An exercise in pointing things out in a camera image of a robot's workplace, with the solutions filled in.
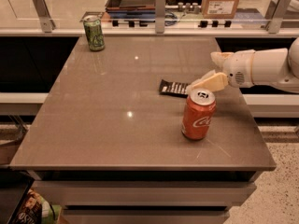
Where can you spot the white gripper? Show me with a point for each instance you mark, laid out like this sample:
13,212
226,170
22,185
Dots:
239,67

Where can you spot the red coca-cola can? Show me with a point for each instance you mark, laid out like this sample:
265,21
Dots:
199,109

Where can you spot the black rxbar chocolate wrapper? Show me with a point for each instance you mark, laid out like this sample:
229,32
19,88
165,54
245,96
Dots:
176,89

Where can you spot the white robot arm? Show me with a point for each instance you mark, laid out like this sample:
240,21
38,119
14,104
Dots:
277,68

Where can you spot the green soda can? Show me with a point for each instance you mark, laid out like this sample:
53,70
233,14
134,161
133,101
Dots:
93,32

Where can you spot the cardboard box with label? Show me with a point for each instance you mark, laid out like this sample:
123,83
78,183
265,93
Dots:
219,9

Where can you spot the grey table drawer unit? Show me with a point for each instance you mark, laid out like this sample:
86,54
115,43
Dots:
149,202

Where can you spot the dark box at left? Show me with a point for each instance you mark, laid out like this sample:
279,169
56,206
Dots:
13,189

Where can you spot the snack bag under table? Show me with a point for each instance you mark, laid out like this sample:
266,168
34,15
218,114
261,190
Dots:
31,209

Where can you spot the middle metal glass bracket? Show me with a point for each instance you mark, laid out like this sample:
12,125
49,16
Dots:
159,16

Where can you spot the metal glass bracket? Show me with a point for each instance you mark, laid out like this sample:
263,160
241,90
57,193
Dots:
159,16
46,22
281,14

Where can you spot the right metal glass bracket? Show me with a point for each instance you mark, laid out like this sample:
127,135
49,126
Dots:
281,14

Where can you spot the left metal glass bracket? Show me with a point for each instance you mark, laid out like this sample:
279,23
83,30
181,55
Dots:
46,22

